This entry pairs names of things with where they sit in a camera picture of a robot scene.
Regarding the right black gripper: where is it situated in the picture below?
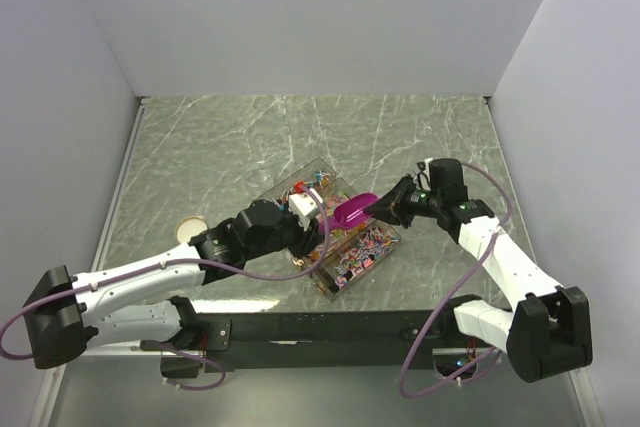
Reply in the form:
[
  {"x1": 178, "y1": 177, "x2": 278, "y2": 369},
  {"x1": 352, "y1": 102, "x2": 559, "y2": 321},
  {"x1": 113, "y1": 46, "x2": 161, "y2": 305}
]
[{"x1": 364, "y1": 174, "x2": 443, "y2": 229}]

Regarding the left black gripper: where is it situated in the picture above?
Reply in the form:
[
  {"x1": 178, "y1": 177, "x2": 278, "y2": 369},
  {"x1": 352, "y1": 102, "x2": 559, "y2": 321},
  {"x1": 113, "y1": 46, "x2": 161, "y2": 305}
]
[{"x1": 245, "y1": 198, "x2": 328, "y2": 260}]

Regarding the magenta plastic scoop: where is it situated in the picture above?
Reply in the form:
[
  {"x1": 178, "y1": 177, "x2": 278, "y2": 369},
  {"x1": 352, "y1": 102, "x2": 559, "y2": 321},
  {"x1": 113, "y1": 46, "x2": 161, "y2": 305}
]
[{"x1": 332, "y1": 192, "x2": 379, "y2": 230}]

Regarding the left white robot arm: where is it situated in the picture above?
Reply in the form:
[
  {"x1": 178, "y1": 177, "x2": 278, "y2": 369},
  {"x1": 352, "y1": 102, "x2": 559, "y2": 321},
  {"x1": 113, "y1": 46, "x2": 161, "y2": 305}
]
[{"x1": 21, "y1": 193, "x2": 329, "y2": 370}]

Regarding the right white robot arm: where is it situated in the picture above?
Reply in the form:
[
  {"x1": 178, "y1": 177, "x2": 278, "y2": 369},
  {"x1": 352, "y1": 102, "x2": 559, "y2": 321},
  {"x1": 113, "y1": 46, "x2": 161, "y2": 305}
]
[{"x1": 364, "y1": 158, "x2": 593, "y2": 383}]

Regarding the clear compartment candy box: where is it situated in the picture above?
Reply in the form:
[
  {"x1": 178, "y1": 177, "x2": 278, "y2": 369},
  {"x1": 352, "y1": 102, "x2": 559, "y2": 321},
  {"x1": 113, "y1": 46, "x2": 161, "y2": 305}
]
[{"x1": 260, "y1": 158, "x2": 401, "y2": 300}]

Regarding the white gold jar lid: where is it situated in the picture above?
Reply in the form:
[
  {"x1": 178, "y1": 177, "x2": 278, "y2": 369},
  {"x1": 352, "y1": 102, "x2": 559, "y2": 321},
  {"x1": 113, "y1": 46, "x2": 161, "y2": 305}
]
[{"x1": 175, "y1": 216, "x2": 208, "y2": 243}]

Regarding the black base beam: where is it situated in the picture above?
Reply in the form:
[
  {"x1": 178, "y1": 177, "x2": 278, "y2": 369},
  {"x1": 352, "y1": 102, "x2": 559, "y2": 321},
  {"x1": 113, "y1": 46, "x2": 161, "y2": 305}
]
[{"x1": 165, "y1": 310, "x2": 431, "y2": 370}]

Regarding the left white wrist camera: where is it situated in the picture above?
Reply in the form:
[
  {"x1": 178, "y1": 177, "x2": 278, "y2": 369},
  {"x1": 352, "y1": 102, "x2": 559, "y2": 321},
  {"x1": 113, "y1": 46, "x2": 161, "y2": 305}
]
[{"x1": 288, "y1": 188, "x2": 326, "y2": 230}]

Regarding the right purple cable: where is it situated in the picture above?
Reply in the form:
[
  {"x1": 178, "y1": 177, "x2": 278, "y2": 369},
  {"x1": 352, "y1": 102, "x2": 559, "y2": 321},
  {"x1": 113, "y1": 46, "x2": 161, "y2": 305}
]
[{"x1": 398, "y1": 160, "x2": 515, "y2": 401}]

